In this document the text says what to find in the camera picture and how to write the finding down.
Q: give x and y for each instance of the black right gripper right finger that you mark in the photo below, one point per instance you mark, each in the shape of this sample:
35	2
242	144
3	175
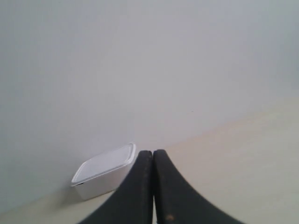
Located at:
177	202

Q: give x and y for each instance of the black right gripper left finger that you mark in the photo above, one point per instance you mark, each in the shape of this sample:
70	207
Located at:
132	202

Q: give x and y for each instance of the white lidded plastic container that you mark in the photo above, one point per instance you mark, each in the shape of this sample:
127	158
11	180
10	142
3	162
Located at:
104	172

